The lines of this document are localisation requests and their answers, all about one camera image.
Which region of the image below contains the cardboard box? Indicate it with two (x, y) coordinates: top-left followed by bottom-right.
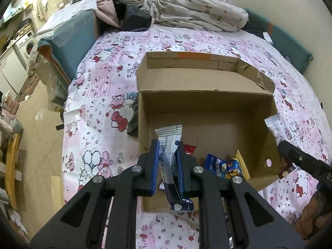
(136, 52), (283, 212)

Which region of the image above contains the teal cushion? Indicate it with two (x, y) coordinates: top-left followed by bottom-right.
(244, 7), (314, 74)

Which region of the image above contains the person's right hand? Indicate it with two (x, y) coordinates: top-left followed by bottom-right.
(296, 189), (332, 240)

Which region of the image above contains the white cabinet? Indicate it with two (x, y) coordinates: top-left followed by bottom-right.
(0, 48), (28, 94)

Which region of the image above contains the dark grey cloth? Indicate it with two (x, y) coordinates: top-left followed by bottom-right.
(127, 93), (141, 138)

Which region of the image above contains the pink cloth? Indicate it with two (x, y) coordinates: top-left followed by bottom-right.
(95, 0), (121, 29)

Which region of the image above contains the pink cartoon printed bedsheet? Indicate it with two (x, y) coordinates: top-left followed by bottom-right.
(61, 28), (332, 249)

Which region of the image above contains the yellow snack packet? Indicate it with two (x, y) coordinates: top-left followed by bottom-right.
(230, 150), (251, 180)

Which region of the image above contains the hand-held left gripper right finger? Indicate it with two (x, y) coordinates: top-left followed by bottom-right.
(176, 141), (305, 249)

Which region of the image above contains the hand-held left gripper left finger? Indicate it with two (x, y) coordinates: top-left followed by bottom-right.
(30, 139), (159, 249)

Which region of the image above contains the white and navy snack packet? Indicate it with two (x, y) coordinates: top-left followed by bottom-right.
(155, 124), (194, 211)

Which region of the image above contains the blue snack packet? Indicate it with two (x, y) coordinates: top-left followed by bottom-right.
(204, 154), (243, 179)

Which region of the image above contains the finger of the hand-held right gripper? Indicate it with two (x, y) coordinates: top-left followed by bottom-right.
(277, 140), (332, 187)

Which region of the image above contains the white plastic-covered sheet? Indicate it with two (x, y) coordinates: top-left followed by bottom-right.
(36, 0), (98, 35)

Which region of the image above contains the white grey snack packet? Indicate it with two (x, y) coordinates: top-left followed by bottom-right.
(265, 115), (282, 146)

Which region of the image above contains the crumpled floral blanket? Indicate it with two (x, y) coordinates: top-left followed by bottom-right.
(118, 0), (249, 33)

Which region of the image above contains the dark navy cloth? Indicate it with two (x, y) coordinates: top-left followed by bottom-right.
(121, 4), (153, 32)

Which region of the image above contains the hanging beige towel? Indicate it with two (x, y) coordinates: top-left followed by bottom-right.
(32, 0), (49, 21)

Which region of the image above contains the washing machine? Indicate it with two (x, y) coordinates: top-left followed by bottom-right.
(13, 27), (37, 70)

